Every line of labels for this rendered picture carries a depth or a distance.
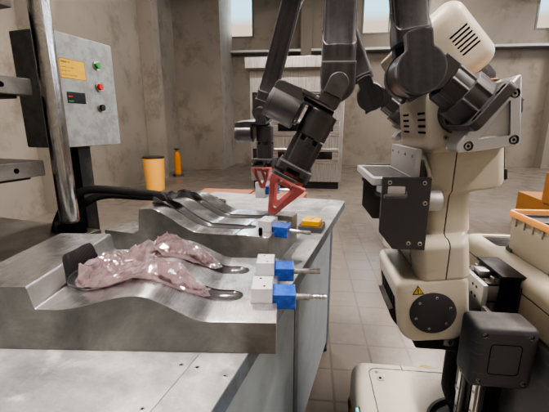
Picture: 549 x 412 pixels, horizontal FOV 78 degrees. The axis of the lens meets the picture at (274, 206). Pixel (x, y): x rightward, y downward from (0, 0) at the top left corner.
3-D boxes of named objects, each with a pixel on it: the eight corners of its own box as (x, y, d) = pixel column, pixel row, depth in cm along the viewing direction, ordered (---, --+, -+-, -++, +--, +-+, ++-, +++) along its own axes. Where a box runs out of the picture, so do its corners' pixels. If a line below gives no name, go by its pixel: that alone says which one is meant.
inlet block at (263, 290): (324, 303, 62) (325, 276, 61) (328, 318, 58) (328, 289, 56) (253, 302, 63) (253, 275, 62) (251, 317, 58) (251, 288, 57)
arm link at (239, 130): (264, 106, 104) (271, 103, 111) (229, 107, 106) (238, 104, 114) (266, 145, 108) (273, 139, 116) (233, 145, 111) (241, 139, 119)
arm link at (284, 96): (353, 77, 54) (347, 83, 63) (290, 44, 54) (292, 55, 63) (318, 144, 57) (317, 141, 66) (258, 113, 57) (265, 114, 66)
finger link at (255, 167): (251, 189, 113) (250, 160, 111) (258, 185, 119) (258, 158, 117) (270, 190, 111) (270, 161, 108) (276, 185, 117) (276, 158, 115)
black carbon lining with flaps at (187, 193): (272, 221, 101) (272, 190, 99) (251, 238, 86) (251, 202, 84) (173, 212, 112) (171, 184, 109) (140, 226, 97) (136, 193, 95)
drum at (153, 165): (150, 187, 642) (147, 155, 628) (170, 188, 639) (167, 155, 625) (140, 191, 603) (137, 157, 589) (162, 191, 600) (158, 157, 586)
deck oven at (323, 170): (247, 190, 622) (244, 56, 569) (259, 178, 752) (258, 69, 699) (343, 192, 599) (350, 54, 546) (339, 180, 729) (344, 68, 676)
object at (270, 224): (312, 239, 86) (313, 220, 85) (308, 246, 82) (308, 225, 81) (265, 235, 91) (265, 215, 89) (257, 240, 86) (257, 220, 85)
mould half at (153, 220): (296, 239, 106) (297, 197, 103) (269, 272, 82) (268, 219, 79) (162, 225, 122) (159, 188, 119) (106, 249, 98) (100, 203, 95)
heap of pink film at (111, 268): (225, 261, 74) (224, 227, 72) (207, 303, 56) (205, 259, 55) (109, 260, 74) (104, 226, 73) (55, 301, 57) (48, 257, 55)
